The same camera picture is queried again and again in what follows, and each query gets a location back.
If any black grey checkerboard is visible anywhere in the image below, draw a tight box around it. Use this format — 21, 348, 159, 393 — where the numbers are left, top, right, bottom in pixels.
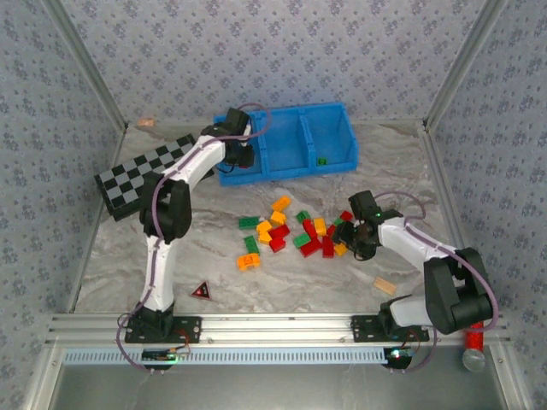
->
93, 133, 215, 222

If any slotted pale blue cable duct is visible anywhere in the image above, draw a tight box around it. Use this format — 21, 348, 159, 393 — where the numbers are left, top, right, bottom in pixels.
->
62, 346, 392, 366

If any aluminium mounting rail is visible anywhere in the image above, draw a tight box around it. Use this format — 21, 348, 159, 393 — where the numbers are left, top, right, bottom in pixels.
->
44, 313, 512, 347

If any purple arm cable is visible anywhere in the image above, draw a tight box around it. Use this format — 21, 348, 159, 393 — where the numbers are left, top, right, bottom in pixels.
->
115, 102, 273, 373
371, 190, 501, 375

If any blue three-compartment plastic bin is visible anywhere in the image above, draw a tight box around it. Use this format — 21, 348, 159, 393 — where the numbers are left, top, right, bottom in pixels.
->
212, 103, 361, 187

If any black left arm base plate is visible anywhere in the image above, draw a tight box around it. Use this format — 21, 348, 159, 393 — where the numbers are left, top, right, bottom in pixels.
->
124, 315, 203, 345

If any orange arched lego brick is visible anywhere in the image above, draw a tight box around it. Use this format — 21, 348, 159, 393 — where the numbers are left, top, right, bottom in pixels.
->
237, 253, 262, 272

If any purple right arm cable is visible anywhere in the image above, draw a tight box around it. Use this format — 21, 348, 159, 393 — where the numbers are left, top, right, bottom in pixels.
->
371, 190, 501, 375

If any light wooden block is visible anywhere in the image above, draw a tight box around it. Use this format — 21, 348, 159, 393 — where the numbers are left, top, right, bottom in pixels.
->
373, 276, 397, 296

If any aluminium frame post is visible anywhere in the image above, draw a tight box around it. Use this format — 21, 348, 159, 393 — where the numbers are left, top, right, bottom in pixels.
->
489, 345, 535, 410
421, 0, 510, 132
21, 345, 65, 410
41, 0, 130, 132

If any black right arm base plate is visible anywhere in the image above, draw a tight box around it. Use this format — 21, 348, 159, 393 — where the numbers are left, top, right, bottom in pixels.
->
350, 314, 431, 343

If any red black triangle piece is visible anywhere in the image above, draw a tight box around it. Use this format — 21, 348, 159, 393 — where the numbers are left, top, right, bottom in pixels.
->
190, 280, 214, 302

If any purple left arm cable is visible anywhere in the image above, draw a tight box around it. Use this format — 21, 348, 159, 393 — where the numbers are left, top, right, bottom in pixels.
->
115, 102, 273, 373

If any red glitter cylinder grey cap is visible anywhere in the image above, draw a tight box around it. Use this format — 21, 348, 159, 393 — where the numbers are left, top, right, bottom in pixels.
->
462, 320, 487, 372

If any aluminium table side rail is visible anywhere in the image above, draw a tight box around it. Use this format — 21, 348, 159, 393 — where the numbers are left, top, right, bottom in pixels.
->
418, 121, 469, 257
66, 123, 129, 315

